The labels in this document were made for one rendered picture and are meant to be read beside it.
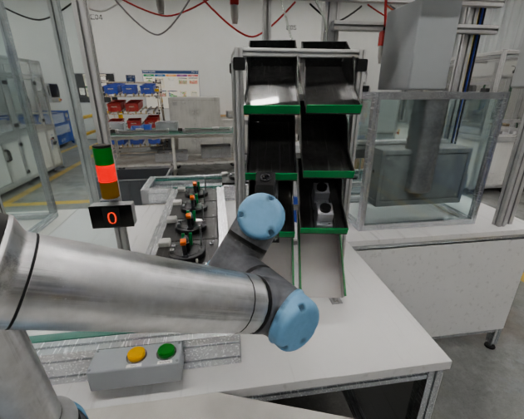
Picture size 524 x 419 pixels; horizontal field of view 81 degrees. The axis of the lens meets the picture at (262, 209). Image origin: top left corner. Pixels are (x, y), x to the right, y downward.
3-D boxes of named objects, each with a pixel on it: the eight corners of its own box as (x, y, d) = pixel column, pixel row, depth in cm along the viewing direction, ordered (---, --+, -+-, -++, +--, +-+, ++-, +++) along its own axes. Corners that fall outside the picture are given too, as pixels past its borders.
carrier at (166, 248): (219, 273, 110) (217, 242, 106) (149, 278, 107) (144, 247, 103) (218, 243, 133) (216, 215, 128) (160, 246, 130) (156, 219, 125)
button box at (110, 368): (181, 381, 75) (179, 362, 73) (90, 392, 73) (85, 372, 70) (184, 357, 82) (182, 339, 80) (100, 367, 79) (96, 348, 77)
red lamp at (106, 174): (114, 182, 90) (111, 165, 88) (96, 183, 89) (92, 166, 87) (119, 178, 94) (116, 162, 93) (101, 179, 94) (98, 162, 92)
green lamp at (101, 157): (111, 165, 88) (108, 148, 86) (92, 166, 87) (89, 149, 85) (116, 161, 93) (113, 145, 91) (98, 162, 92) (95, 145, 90)
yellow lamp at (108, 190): (117, 199, 92) (114, 183, 90) (99, 199, 91) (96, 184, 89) (121, 194, 96) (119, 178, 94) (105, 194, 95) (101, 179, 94)
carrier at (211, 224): (218, 242, 133) (216, 215, 129) (160, 246, 130) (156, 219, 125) (217, 220, 155) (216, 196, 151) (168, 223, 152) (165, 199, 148)
